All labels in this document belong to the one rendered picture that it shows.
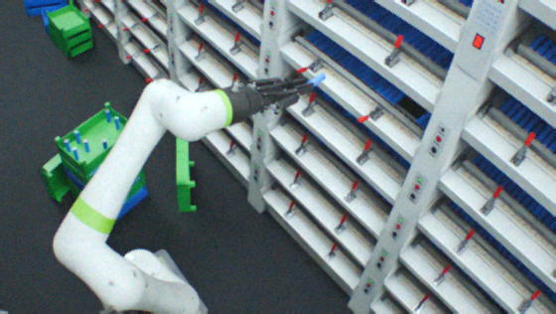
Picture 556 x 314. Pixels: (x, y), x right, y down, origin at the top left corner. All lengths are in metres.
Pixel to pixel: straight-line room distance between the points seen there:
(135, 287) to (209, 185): 1.36
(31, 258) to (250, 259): 1.01
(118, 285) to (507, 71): 1.01
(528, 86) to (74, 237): 1.11
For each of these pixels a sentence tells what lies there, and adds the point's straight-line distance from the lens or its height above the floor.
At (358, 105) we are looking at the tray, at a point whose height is 0.94.
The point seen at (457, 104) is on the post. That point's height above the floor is 1.18.
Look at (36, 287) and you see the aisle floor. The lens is 2.29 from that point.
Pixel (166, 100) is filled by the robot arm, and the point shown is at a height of 1.16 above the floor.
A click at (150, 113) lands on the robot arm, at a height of 1.10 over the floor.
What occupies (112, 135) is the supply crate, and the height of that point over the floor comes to 0.40.
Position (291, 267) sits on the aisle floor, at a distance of 2.22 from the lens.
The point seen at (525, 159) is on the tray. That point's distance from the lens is 1.26.
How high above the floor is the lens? 1.91
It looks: 47 degrees down
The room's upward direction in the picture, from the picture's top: 8 degrees clockwise
